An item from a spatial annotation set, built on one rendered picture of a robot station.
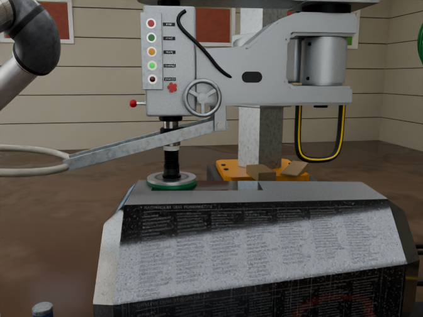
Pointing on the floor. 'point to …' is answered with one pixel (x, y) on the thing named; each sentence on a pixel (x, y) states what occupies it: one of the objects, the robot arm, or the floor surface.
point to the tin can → (43, 309)
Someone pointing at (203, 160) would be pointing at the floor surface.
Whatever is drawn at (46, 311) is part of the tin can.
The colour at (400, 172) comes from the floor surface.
